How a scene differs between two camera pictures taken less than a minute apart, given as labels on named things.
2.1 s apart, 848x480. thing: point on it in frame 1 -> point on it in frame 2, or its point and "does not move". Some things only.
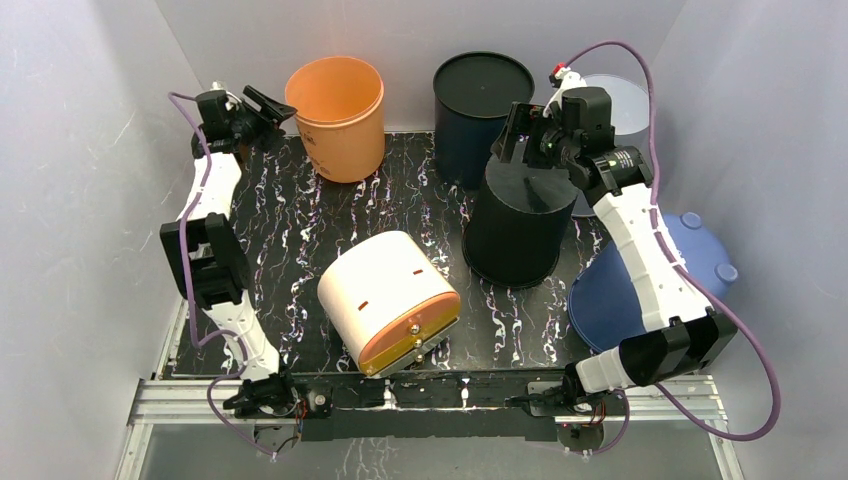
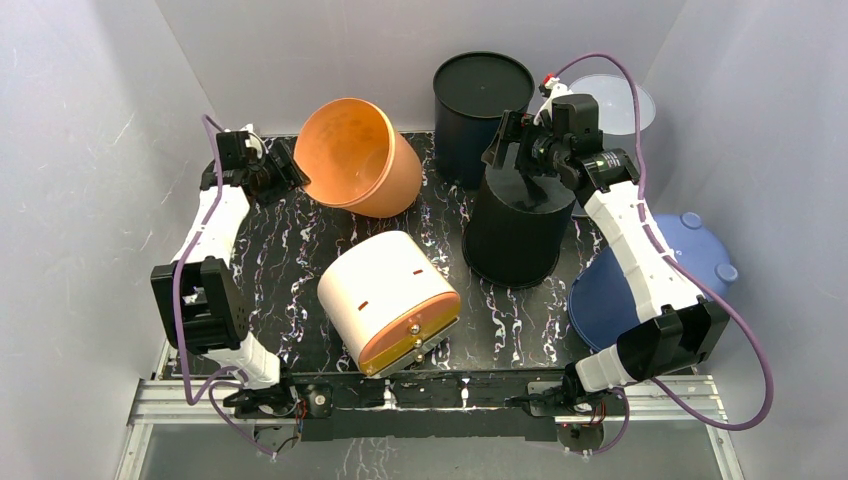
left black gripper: (269, 119) -> (289, 178)
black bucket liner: (518, 223) does not move
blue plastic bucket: (605, 307) does not move
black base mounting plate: (458, 405) does not move
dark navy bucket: (474, 97) does not move
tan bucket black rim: (340, 103) -> (356, 161)
